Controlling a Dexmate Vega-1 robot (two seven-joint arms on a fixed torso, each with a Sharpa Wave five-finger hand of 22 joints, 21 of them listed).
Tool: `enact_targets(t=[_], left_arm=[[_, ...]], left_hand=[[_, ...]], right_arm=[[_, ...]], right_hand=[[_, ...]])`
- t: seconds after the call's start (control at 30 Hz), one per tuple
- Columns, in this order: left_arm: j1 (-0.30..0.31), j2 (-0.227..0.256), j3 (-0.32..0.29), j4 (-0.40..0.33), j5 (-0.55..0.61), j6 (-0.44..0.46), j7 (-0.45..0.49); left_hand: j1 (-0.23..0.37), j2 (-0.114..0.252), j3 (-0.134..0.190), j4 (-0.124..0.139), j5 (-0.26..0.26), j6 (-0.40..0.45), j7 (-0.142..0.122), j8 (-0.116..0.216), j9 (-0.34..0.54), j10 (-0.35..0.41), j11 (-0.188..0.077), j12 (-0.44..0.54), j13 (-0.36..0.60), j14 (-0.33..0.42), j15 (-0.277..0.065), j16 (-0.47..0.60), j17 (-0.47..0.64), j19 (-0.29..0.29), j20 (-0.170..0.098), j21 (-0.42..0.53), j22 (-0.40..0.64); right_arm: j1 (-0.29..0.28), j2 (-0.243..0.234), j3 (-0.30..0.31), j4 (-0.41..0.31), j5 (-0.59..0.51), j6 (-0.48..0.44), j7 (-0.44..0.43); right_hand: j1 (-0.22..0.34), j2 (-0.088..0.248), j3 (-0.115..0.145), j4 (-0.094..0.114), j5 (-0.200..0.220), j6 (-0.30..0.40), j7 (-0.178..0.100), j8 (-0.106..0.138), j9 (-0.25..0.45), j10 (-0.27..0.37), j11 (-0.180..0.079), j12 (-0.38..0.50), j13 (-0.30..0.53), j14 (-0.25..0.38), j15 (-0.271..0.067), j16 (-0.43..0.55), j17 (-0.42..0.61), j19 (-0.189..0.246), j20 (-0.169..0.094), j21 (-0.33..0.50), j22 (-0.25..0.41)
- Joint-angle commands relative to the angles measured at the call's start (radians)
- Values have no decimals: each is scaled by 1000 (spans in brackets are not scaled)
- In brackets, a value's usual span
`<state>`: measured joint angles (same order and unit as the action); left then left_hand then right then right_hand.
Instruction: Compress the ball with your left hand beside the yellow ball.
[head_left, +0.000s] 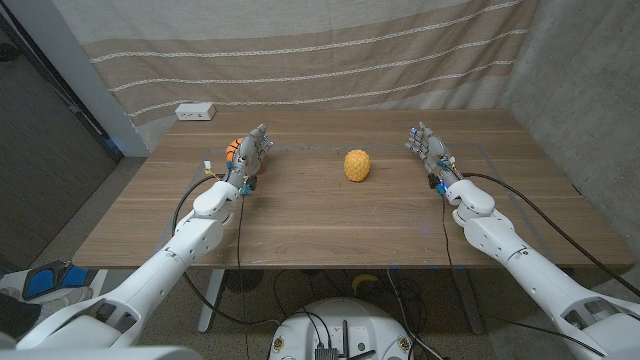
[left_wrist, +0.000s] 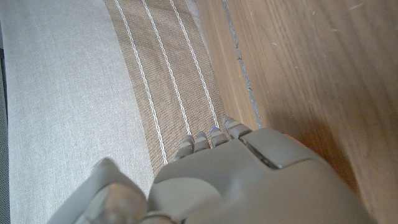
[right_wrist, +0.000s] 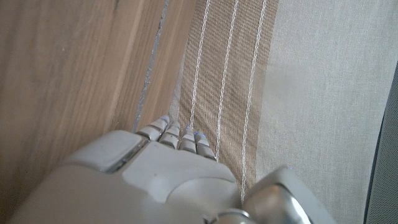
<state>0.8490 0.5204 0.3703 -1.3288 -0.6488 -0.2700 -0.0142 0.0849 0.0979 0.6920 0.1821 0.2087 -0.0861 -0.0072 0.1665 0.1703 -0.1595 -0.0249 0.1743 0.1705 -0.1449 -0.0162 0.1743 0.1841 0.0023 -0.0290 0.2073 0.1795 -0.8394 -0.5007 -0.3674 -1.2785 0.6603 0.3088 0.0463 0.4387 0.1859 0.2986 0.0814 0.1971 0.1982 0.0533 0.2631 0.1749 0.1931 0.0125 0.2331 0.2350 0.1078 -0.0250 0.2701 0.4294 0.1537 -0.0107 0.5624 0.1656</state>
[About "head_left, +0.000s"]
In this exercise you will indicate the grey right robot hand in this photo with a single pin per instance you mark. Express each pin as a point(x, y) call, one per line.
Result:
point(434, 152)

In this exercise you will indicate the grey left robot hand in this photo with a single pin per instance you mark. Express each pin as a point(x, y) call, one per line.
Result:
point(246, 160)

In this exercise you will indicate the orange mini basketball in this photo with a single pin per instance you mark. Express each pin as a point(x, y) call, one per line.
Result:
point(232, 149)

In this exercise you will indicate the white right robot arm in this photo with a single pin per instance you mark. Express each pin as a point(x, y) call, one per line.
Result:
point(525, 270)

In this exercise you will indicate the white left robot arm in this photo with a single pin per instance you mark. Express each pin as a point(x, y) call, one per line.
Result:
point(165, 265)

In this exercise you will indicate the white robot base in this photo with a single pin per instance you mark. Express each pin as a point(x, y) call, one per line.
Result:
point(345, 320)

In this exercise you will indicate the yellow bumpy ball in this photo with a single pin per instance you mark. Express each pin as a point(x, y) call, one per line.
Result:
point(357, 166)

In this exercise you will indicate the white power strip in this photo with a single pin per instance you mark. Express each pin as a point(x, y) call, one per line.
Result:
point(195, 111)

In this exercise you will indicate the round black floor grille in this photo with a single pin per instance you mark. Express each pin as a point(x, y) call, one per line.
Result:
point(243, 280)

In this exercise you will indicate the beige striped backdrop cloth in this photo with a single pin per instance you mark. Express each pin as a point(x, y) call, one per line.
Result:
point(300, 50)

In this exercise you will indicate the white table leg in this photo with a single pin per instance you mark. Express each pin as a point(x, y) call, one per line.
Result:
point(210, 300)

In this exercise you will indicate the yellow banana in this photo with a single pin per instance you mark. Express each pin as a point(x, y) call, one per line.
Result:
point(364, 280)

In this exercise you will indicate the grey table leg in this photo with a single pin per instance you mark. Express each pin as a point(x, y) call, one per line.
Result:
point(470, 305)

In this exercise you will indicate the dark door panel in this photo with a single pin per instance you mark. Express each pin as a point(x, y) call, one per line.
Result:
point(45, 160)

